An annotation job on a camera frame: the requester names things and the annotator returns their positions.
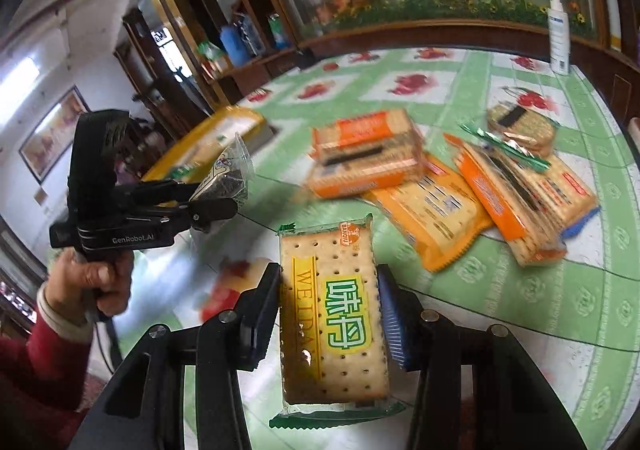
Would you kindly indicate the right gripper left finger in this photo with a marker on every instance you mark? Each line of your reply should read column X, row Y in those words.
column 258, row 308

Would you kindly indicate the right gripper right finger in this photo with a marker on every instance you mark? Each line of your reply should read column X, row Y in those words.
column 401, row 319

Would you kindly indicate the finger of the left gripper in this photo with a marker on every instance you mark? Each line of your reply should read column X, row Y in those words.
column 201, row 214
column 156, row 191

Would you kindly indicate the round cracker clear pack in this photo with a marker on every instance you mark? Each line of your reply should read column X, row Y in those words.
column 230, row 176

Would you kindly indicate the gold rimmed white tray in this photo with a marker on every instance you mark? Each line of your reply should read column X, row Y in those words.
column 207, row 140

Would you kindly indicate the green yellow cracker pack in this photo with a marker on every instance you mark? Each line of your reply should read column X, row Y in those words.
column 334, row 364

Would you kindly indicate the green square cracker pack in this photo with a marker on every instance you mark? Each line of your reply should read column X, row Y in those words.
column 182, row 172

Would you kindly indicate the red sleeved left forearm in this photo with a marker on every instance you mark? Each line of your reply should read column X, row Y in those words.
column 43, row 380

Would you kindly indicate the person's left hand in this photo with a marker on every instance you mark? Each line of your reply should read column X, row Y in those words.
column 70, row 278

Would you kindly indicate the orange cracker pack middle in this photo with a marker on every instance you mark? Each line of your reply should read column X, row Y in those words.
column 438, row 215

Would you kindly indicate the green snack bag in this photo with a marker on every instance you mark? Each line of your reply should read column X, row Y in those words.
column 215, row 60

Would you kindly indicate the ceiling light panel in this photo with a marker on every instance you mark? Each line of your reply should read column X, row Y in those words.
column 17, row 86

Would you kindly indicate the orange striped cracker pack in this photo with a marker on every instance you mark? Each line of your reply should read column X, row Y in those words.
column 516, row 211

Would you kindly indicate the green fruit pattern tablecloth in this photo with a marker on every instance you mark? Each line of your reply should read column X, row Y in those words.
column 578, row 318

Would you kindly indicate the orange cracker pack top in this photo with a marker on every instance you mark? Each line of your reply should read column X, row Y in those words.
column 363, row 153

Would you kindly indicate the blue thermos jug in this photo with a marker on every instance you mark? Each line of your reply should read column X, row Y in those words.
column 234, row 46

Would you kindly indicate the blue edged cracker pack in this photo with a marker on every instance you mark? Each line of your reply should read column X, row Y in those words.
column 566, row 200

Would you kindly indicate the gold cracker pack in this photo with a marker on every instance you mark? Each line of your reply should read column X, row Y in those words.
column 528, row 128

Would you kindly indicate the wooden cabinet counter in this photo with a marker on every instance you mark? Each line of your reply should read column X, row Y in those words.
column 614, row 75

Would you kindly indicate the white spray bottle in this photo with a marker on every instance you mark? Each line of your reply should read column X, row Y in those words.
column 559, row 36

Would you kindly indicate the framed wall painting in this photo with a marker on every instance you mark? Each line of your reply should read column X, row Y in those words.
column 54, row 134

